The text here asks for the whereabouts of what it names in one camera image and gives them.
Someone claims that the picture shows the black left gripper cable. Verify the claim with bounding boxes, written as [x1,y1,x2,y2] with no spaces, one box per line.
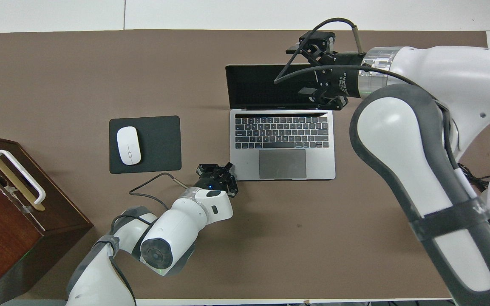
[108,172,188,306]

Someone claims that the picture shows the dark wooden box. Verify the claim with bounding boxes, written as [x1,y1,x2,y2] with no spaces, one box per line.
[0,133,93,305]

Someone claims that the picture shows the black mouse pad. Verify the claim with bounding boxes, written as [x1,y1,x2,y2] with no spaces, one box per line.
[109,115,182,175]

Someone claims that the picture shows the white computer mouse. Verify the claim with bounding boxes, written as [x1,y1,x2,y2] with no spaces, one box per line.
[116,126,142,166]

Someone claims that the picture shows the brown table mat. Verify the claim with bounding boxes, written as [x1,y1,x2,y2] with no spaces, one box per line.
[0,29,490,300]

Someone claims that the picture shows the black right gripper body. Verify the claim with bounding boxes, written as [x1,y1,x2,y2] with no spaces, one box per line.
[315,52,362,99]

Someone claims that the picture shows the black lamp power cable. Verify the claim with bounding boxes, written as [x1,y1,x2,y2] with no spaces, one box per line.
[457,163,490,192]

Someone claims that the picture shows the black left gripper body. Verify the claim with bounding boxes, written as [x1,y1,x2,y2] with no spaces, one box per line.
[194,170,229,193]

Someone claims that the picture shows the white box handle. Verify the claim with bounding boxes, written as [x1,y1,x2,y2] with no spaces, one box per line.
[0,150,46,205]

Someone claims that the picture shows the silver laptop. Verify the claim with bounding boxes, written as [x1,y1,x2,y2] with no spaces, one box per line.
[225,64,337,182]

